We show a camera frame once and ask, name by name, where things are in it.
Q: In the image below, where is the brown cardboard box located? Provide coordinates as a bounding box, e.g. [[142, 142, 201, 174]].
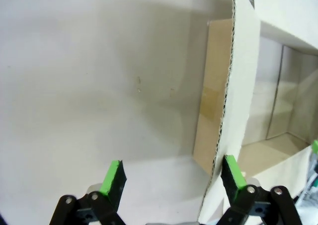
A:
[[0, 0, 318, 225]]

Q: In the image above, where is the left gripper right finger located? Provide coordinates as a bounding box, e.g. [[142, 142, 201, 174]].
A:
[[218, 154, 303, 225]]

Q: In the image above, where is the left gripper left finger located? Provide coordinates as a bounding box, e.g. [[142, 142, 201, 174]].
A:
[[49, 159, 128, 225]]

